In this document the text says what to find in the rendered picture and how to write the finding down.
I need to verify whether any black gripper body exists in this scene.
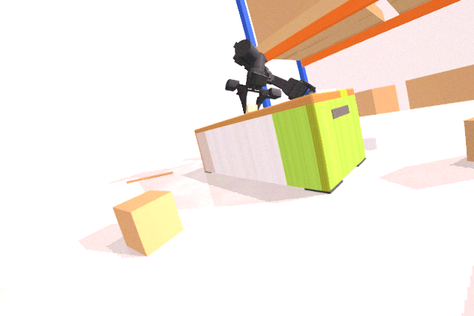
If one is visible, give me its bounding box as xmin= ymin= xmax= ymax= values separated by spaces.
xmin=224 ymin=67 xmax=282 ymax=100

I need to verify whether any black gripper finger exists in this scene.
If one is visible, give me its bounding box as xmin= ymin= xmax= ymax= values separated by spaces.
xmin=256 ymin=94 xmax=270 ymax=110
xmin=236 ymin=90 xmax=248 ymax=114

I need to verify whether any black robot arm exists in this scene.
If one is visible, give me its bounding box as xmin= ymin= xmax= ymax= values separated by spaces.
xmin=233 ymin=38 xmax=316 ymax=100

